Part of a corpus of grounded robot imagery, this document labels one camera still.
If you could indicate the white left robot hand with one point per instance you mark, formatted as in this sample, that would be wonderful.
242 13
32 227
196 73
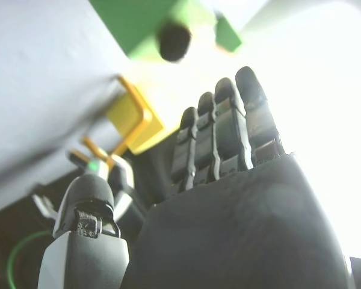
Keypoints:
243 225

